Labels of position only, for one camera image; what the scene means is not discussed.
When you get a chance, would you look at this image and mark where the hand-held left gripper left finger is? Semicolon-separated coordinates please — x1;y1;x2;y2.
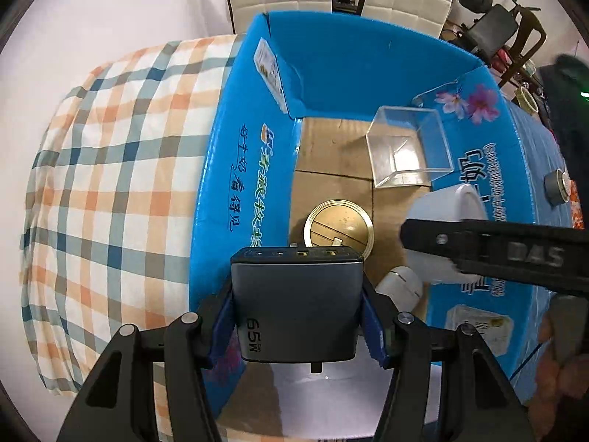
55;281;236;442

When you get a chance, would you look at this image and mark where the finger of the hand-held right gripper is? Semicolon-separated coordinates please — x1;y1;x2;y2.
399;218;485;266

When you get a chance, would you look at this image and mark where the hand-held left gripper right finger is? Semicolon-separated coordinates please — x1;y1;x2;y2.
359;281;537;442

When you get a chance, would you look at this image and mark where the white round jar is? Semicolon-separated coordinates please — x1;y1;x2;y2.
405;183;491;285

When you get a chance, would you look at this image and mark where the white earbud case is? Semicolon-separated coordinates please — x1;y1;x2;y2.
374;266;425;318

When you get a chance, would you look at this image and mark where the grey power charger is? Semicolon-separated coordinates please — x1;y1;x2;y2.
230;246;365;375

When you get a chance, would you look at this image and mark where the clear acrylic box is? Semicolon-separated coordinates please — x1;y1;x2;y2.
366;105;454;189

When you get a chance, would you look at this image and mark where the golden round tin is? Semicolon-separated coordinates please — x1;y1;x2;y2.
303;199;374;259

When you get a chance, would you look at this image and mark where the blue cardboard box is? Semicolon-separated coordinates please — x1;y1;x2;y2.
188;9;553;438

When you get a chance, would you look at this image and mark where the person's right hand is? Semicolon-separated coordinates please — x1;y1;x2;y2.
536;315;589;401

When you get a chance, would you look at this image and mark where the dark tin with mesh lid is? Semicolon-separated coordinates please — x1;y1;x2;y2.
543;169;571;204

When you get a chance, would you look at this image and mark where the small waste bin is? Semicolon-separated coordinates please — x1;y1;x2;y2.
515;87;540;116

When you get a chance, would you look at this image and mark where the plaid tablecloth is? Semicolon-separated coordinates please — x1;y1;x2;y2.
21;34;244;442

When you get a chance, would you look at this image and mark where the black weight bench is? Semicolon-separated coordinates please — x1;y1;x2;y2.
462;4;521;58

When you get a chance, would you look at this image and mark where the brown wooden chair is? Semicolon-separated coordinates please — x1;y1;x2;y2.
499;7;548;88

